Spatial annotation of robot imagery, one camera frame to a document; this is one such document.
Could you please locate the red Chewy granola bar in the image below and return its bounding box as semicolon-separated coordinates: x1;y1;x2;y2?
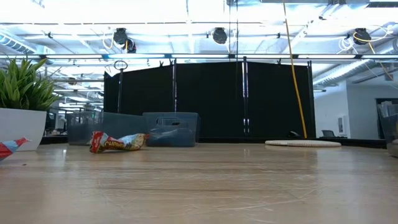
89;131;150;154

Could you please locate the red and blue granola bar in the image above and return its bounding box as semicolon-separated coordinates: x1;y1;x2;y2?
0;138;32;162

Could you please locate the grey translucent plastic bin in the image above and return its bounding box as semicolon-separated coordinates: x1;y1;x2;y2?
66;111;147;146
142;111;201;147
377;103;398;158

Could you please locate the black partition screen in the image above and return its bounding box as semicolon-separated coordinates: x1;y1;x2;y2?
103;60;317;141

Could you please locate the horizontal LED light bar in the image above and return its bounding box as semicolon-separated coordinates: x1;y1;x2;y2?
0;53;398;60

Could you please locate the white flat disc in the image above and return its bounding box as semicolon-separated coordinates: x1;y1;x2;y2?
264;139;342;148

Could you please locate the green plant in white pot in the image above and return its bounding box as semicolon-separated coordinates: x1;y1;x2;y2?
0;55;62;152

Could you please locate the black ceiling cable reel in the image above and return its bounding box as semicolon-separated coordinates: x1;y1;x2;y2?
211;27;229;45
353;27;373;46
112;27;137;54

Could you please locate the black pole with ring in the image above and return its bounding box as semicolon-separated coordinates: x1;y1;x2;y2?
113;59;129;114

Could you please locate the yellow cable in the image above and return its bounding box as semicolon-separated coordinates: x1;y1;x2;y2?
281;0;308;139

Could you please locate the white wall-mounted box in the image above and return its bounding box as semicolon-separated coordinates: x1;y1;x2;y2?
337;114;346;134

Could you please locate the silver ventilation duct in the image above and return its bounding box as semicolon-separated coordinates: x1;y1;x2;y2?
0;30;47;56
313;58;398;88

